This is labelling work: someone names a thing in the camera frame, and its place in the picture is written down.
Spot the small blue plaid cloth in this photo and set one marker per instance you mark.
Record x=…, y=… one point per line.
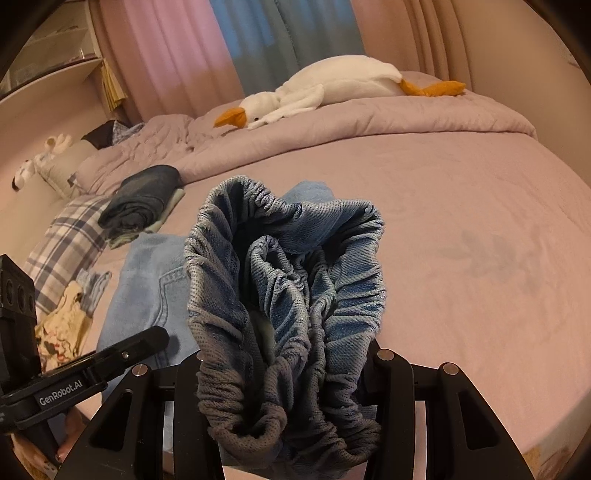
x=92, y=288

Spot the white goose plush toy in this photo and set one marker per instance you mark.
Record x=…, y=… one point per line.
x=341, y=78

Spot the person's left hand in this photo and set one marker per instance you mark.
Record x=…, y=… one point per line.
x=71, y=427

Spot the pink curtain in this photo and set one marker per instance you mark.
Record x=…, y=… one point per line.
x=392, y=32
x=175, y=55

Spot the bed with pink sheet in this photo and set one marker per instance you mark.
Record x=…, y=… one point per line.
x=461, y=254

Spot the dark blue folded pants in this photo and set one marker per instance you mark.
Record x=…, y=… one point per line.
x=138, y=196

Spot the purple quilted comforter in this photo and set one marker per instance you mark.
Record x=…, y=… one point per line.
x=346, y=129

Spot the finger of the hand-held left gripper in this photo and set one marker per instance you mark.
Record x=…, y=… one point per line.
x=138, y=344

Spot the blue checked cloth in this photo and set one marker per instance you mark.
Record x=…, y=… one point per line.
x=131, y=131

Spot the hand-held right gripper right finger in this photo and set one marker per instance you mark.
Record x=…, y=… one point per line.
x=390, y=383

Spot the blue elastic waist denim pants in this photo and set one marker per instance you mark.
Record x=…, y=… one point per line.
x=286, y=277

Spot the light blue denim pants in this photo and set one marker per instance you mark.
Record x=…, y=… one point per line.
x=143, y=286

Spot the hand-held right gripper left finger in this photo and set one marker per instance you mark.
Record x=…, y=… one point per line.
x=184, y=397

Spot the plaid shirt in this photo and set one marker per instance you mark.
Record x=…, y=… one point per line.
x=64, y=244

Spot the dark cloth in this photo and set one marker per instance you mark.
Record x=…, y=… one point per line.
x=101, y=134

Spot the cream floral cloth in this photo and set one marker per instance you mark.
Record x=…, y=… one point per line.
x=64, y=323

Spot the blue curtain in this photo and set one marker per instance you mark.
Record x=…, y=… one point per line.
x=277, y=41

